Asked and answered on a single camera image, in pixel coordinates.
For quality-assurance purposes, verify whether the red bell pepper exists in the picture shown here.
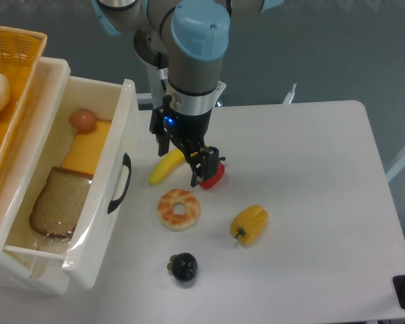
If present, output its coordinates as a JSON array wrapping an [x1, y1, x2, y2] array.
[[199, 157, 225, 190]]

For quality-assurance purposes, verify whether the brown egg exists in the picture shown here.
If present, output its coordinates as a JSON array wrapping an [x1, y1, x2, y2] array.
[[68, 110, 96, 132]]

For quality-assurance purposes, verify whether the white drawer cabinet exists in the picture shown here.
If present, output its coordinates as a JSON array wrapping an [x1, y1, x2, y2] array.
[[0, 57, 70, 294]]

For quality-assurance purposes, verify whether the yellow cheese slice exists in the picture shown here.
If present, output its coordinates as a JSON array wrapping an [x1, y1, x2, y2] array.
[[60, 119, 111, 176]]

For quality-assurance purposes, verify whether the glazed donut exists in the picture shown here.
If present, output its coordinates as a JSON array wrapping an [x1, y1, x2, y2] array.
[[157, 189, 200, 232]]

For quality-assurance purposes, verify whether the black mangosteen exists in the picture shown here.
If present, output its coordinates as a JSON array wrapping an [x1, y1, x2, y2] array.
[[167, 252, 198, 282]]

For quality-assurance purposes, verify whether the white table frame bracket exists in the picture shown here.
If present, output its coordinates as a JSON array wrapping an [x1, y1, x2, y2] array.
[[282, 83, 297, 105]]

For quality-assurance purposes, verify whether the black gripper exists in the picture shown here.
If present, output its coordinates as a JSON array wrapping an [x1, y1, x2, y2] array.
[[149, 94, 219, 187]]

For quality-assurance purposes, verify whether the orange woven basket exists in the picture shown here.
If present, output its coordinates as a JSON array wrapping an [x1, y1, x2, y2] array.
[[0, 26, 47, 171]]

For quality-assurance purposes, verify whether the brown bread slice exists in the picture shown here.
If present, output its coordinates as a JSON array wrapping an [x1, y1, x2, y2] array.
[[29, 167, 92, 238]]

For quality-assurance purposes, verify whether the yellow bell pepper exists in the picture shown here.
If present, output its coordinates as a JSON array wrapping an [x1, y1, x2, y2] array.
[[229, 205, 269, 246]]

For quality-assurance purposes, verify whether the black top drawer handle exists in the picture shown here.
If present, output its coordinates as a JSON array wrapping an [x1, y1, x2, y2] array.
[[107, 153, 132, 214]]

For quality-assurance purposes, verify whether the yellow banana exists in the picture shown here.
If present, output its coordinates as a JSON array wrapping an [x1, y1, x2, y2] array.
[[148, 148, 185, 186]]

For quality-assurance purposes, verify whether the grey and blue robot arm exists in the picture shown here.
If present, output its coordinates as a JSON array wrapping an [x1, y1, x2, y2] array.
[[92, 1, 282, 187]]

